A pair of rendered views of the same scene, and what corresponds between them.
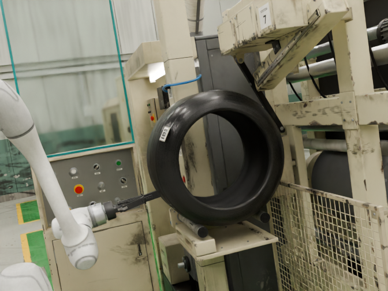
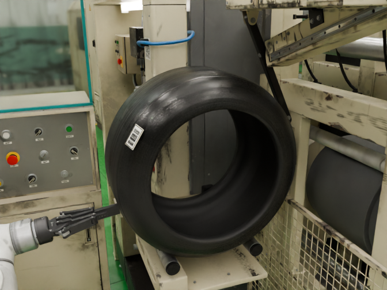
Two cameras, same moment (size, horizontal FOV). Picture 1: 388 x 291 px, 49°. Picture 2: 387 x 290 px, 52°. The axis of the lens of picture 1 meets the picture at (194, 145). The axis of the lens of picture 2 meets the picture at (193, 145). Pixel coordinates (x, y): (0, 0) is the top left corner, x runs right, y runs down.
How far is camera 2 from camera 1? 0.74 m
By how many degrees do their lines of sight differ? 14
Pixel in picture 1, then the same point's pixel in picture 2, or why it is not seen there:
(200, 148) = (179, 132)
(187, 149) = not seen: hidden behind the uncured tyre
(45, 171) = not seen: outside the picture
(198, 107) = (190, 102)
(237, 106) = (247, 105)
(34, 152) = not seen: outside the picture
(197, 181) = (170, 174)
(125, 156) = (78, 120)
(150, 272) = (100, 260)
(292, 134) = (298, 125)
